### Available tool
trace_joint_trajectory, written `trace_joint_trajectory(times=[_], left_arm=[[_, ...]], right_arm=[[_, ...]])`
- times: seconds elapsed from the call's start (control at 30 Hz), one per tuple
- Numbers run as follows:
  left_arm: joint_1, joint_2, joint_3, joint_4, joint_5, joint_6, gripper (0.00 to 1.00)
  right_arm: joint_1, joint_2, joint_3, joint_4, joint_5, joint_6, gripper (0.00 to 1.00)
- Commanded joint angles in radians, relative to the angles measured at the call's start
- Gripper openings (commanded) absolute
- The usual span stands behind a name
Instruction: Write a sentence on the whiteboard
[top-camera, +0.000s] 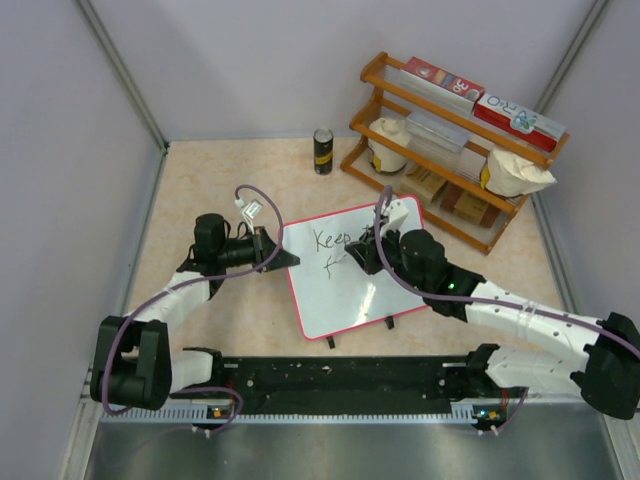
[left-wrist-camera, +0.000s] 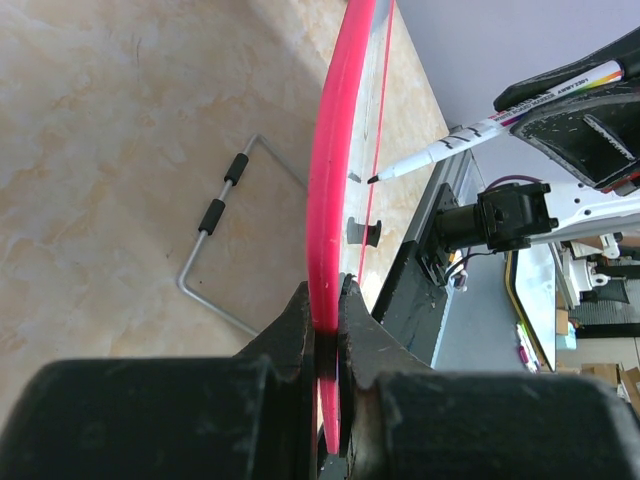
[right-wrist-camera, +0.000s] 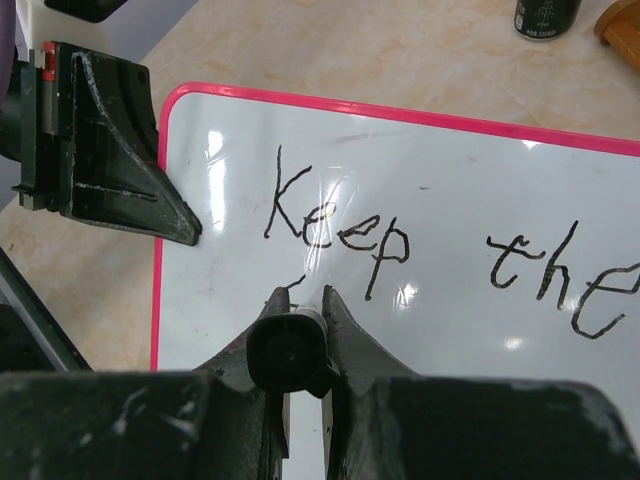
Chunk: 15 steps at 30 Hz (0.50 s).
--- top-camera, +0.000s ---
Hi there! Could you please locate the red box with 3D print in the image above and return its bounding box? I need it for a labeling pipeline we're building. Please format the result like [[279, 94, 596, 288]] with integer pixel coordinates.
[[399, 57, 486, 114]]

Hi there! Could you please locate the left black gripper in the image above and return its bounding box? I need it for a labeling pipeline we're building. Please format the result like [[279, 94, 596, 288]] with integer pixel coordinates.
[[217, 226, 298, 273]]

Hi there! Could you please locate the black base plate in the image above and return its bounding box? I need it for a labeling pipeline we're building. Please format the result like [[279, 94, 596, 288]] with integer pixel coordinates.
[[203, 356, 524, 414]]

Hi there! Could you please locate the white jar on rack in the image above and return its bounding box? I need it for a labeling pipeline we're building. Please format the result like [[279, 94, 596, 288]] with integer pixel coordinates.
[[368, 117, 412, 175]]

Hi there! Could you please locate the brown cardboard packet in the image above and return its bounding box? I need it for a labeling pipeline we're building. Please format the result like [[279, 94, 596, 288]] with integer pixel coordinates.
[[399, 165, 447, 205]]

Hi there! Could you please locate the black drink can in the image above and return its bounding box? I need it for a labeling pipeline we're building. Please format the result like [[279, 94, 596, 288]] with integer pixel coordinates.
[[313, 128, 334, 175]]

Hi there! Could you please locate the pink framed whiteboard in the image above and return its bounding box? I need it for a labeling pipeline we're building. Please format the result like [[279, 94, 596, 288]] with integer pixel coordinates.
[[283, 203, 425, 340]]

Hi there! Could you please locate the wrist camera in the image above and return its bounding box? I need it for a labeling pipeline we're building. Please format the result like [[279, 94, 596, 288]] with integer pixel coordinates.
[[377, 199, 409, 237], [234, 197, 263, 231]]

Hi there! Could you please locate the wooden two tier rack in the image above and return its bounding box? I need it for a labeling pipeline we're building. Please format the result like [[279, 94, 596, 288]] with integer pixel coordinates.
[[341, 52, 569, 254]]

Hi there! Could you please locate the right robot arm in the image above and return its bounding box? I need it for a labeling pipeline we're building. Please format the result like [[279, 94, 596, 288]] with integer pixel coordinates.
[[345, 228, 639, 420]]

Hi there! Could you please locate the cream cloth bag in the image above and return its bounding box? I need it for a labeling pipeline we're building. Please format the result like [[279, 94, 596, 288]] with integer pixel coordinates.
[[480, 147, 557, 198]]

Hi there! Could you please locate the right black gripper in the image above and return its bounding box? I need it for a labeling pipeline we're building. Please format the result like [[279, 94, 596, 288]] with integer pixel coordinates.
[[347, 221, 429, 294]]

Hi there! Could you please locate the clear plastic box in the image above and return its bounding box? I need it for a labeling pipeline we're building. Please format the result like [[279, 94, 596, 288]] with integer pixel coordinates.
[[405, 112, 471, 154]]

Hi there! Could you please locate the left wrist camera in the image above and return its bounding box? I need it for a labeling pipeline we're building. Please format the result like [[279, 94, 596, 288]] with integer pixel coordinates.
[[234, 197, 263, 231]]

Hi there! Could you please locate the red white foil box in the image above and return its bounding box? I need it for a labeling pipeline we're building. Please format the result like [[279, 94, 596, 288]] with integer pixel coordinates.
[[473, 93, 566, 152]]

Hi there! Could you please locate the white marker pen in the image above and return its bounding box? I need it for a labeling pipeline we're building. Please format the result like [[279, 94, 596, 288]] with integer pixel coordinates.
[[332, 252, 349, 265]]

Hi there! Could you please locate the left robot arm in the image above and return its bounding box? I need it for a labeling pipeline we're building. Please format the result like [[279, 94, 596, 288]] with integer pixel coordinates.
[[90, 213, 300, 410]]

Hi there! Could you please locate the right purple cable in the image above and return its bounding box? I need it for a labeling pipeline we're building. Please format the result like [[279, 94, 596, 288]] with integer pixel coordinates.
[[374, 185, 640, 436]]

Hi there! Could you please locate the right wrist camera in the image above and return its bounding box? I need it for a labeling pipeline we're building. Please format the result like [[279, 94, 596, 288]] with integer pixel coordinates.
[[377, 199, 409, 237]]

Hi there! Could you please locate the dark brown box on rack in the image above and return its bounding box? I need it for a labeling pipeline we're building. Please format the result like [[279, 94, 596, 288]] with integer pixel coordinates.
[[440, 184, 501, 228]]

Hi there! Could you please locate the grey cable duct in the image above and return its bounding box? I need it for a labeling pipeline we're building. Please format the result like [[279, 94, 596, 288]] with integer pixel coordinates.
[[100, 401, 506, 426]]

